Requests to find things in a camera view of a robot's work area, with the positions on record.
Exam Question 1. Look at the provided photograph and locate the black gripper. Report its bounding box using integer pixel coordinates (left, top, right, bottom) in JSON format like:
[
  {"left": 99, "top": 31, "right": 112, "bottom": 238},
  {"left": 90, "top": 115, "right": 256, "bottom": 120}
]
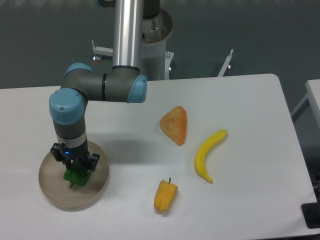
[{"left": 50, "top": 140, "right": 101, "bottom": 177}]

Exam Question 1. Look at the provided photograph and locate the green toy bell pepper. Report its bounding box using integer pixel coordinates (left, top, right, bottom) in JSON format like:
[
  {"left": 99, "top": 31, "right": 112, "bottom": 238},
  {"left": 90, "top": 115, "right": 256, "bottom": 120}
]
[{"left": 63, "top": 160, "right": 91, "bottom": 187}]

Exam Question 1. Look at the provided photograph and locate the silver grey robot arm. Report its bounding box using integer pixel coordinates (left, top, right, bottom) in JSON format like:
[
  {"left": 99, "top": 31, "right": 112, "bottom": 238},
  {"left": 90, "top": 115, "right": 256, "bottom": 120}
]
[{"left": 49, "top": 0, "right": 160, "bottom": 177}]

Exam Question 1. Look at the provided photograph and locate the beige round plate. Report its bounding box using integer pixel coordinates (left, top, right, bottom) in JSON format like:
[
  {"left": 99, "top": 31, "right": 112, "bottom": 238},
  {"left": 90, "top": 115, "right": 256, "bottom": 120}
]
[{"left": 38, "top": 141, "right": 110, "bottom": 212}]

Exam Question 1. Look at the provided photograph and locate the yellow toy bell pepper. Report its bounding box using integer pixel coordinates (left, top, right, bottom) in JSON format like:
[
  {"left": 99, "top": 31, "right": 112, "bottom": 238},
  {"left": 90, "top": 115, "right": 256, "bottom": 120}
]
[{"left": 153, "top": 177, "right": 179, "bottom": 214}]

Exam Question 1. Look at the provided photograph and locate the orange triangular toy pastry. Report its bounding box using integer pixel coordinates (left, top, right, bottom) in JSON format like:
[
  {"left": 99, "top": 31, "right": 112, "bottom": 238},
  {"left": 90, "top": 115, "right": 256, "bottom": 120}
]
[{"left": 159, "top": 106, "right": 188, "bottom": 146}]

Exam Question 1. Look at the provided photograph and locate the yellow toy banana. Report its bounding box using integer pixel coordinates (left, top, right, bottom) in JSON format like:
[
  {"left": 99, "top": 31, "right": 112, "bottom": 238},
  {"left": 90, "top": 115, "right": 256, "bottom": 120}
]
[{"left": 193, "top": 129, "right": 228, "bottom": 184}]

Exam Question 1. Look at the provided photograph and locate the white side table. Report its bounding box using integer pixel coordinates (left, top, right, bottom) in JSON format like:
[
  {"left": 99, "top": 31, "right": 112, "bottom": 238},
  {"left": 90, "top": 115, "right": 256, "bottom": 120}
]
[{"left": 290, "top": 79, "right": 320, "bottom": 126}]

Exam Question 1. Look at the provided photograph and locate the black device at table edge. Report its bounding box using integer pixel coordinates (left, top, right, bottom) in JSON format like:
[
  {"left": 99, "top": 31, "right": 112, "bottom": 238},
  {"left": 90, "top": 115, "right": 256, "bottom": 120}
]
[{"left": 301, "top": 202, "right": 320, "bottom": 229}]

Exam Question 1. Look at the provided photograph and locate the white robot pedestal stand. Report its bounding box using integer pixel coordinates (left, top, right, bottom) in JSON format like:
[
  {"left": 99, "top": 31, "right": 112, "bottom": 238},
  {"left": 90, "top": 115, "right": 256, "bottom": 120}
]
[{"left": 90, "top": 7, "right": 235, "bottom": 82}]

